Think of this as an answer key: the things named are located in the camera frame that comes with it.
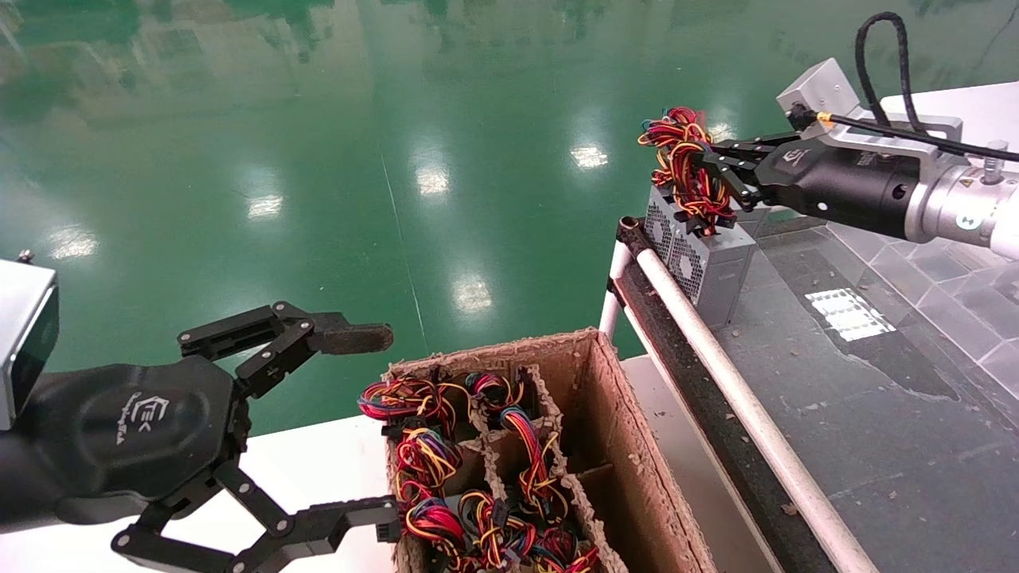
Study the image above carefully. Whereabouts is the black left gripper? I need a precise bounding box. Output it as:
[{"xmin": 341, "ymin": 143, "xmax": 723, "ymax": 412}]
[{"xmin": 0, "ymin": 301, "xmax": 400, "ymax": 573}]

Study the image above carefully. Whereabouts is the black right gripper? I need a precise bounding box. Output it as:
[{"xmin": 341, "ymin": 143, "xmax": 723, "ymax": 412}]
[{"xmin": 699, "ymin": 132, "xmax": 918, "ymax": 241}]

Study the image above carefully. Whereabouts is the power supply with coloured wires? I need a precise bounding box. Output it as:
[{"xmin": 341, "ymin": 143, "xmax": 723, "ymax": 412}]
[
  {"xmin": 458, "ymin": 492, "xmax": 538, "ymax": 572},
  {"xmin": 394, "ymin": 428, "xmax": 464, "ymax": 502},
  {"xmin": 464, "ymin": 370, "xmax": 525, "ymax": 411},
  {"xmin": 373, "ymin": 493, "xmax": 472, "ymax": 562},
  {"xmin": 357, "ymin": 376, "xmax": 461, "ymax": 440},
  {"xmin": 532, "ymin": 527, "xmax": 602, "ymax": 573},
  {"xmin": 498, "ymin": 404, "xmax": 571, "ymax": 522}
]

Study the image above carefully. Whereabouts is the black pipe connector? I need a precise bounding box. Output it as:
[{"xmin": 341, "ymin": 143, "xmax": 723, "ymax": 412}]
[{"xmin": 618, "ymin": 216, "xmax": 652, "ymax": 257}]

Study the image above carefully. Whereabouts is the white table board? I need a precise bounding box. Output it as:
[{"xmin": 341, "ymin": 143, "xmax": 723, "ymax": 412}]
[{"xmin": 878, "ymin": 82, "xmax": 1019, "ymax": 160}]

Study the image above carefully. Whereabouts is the clear acrylic divider tray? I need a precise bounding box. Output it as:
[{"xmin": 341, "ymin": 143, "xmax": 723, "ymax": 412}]
[{"xmin": 828, "ymin": 221, "xmax": 1019, "ymax": 399}]

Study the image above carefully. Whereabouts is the cardboard cell divider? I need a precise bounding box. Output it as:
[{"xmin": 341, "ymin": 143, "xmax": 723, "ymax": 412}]
[{"xmin": 466, "ymin": 364, "xmax": 630, "ymax": 573}]

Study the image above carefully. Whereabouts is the brown cardboard box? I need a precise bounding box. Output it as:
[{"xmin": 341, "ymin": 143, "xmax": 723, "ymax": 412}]
[{"xmin": 381, "ymin": 326, "xmax": 721, "ymax": 573}]

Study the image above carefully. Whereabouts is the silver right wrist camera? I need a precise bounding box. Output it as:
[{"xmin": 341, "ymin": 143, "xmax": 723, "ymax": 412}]
[{"xmin": 776, "ymin": 57, "xmax": 966, "ymax": 162}]

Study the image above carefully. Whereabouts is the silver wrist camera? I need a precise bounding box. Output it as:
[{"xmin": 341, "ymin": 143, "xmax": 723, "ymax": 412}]
[
  {"xmin": 776, "ymin": 57, "xmax": 966, "ymax": 162},
  {"xmin": 0, "ymin": 256, "xmax": 61, "ymax": 432}
]

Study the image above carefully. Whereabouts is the black camera cable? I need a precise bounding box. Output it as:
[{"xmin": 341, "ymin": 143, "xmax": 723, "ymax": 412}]
[{"xmin": 787, "ymin": 11, "xmax": 1019, "ymax": 164}]

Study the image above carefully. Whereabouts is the white frame leg pipe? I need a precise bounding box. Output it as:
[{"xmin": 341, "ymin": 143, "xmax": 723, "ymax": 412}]
[{"xmin": 599, "ymin": 239, "xmax": 634, "ymax": 339}]

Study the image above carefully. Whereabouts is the long white frame pipe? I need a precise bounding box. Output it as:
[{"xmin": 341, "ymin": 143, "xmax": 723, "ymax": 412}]
[{"xmin": 635, "ymin": 247, "xmax": 880, "ymax": 573}]

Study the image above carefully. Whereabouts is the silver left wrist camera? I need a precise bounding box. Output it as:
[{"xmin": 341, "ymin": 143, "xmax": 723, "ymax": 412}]
[{"xmin": 0, "ymin": 256, "xmax": 61, "ymax": 432}]

